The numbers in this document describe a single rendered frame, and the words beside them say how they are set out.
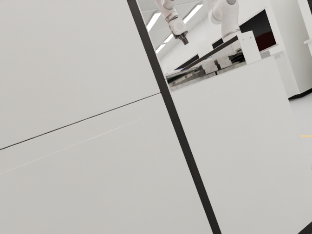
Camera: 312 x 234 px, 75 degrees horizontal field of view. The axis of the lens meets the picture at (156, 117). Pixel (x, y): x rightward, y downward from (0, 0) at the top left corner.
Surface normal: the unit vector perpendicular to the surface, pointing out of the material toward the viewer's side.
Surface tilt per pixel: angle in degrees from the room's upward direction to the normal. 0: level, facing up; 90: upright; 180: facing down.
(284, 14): 90
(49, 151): 90
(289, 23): 90
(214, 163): 90
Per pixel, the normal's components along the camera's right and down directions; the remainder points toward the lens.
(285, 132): 0.34, -0.07
